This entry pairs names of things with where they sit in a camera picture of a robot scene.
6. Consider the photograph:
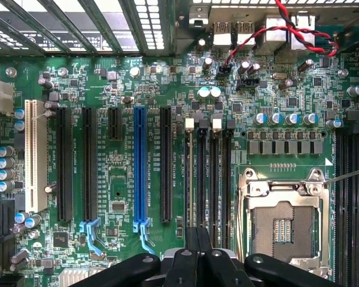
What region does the white expansion slot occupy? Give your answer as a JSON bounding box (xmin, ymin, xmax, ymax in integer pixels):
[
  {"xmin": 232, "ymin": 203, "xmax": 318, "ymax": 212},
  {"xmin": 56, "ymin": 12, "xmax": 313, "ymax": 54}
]
[{"xmin": 23, "ymin": 99, "xmax": 49, "ymax": 213}]

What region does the large silver port block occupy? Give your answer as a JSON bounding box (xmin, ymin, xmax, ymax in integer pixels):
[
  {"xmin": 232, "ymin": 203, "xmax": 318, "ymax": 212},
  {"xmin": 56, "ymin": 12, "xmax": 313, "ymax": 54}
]
[
  {"xmin": 289, "ymin": 12, "xmax": 317, "ymax": 51},
  {"xmin": 263, "ymin": 15, "xmax": 288, "ymax": 51}
]

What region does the red and black twisted wire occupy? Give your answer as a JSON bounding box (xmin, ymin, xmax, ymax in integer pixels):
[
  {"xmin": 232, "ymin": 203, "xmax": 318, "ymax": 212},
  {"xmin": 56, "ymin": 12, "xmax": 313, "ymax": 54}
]
[{"xmin": 217, "ymin": 0, "xmax": 341, "ymax": 79}]

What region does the silver finned heatsink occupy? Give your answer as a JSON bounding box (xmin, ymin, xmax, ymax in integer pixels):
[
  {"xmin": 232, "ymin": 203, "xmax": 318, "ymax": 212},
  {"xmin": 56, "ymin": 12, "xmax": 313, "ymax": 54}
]
[{"xmin": 59, "ymin": 267, "xmax": 108, "ymax": 287}]

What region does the short black expansion slot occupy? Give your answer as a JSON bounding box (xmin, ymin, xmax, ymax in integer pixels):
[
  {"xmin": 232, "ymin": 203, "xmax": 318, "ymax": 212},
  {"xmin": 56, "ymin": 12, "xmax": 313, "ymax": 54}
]
[{"xmin": 107, "ymin": 106, "xmax": 123, "ymax": 141}]

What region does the silver CPU socket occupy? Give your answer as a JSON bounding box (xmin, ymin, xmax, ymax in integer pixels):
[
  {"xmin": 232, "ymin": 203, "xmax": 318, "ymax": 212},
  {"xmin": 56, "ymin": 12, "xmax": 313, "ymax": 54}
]
[{"xmin": 238, "ymin": 166, "xmax": 333, "ymax": 279}]

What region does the blue expansion slot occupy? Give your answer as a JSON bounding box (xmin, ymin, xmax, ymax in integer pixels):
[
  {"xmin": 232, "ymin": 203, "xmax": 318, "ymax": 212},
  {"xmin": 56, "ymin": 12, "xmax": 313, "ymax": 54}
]
[{"xmin": 133, "ymin": 106, "xmax": 156, "ymax": 255}]

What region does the thin wire locking lever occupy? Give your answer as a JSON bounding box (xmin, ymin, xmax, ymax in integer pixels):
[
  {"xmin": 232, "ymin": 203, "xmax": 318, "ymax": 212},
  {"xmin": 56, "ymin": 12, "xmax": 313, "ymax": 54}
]
[
  {"xmin": 323, "ymin": 166, "xmax": 359, "ymax": 188},
  {"xmin": 238, "ymin": 175, "xmax": 250, "ymax": 264}
]

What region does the green motherboard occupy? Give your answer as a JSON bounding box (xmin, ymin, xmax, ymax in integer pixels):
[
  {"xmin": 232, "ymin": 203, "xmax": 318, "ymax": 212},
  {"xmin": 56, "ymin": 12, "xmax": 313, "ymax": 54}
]
[{"xmin": 0, "ymin": 49, "xmax": 359, "ymax": 287}]

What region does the open metal PC case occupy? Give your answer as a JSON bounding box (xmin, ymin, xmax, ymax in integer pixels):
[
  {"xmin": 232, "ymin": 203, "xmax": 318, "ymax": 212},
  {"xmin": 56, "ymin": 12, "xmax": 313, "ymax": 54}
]
[{"xmin": 0, "ymin": 0, "xmax": 359, "ymax": 59}]

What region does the RAM slot with black latches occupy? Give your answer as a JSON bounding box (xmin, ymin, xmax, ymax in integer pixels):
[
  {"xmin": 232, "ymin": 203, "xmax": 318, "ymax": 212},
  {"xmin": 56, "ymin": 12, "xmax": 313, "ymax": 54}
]
[
  {"xmin": 196, "ymin": 118, "xmax": 209, "ymax": 230},
  {"xmin": 334, "ymin": 128, "xmax": 349, "ymax": 283},
  {"xmin": 223, "ymin": 118, "xmax": 236, "ymax": 249}
]

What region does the long black expansion slot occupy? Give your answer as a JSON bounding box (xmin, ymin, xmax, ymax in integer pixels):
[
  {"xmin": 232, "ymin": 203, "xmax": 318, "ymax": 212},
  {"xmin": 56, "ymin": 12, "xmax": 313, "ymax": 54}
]
[
  {"xmin": 159, "ymin": 106, "xmax": 174, "ymax": 224},
  {"xmin": 79, "ymin": 106, "xmax": 105, "ymax": 258},
  {"xmin": 56, "ymin": 106, "xmax": 74, "ymax": 222}
]

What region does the small silver port block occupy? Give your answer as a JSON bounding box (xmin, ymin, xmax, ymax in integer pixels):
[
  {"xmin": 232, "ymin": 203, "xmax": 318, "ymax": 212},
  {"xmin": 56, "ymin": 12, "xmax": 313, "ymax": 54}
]
[
  {"xmin": 235, "ymin": 21, "xmax": 256, "ymax": 46},
  {"xmin": 211, "ymin": 21, "xmax": 233, "ymax": 51}
]

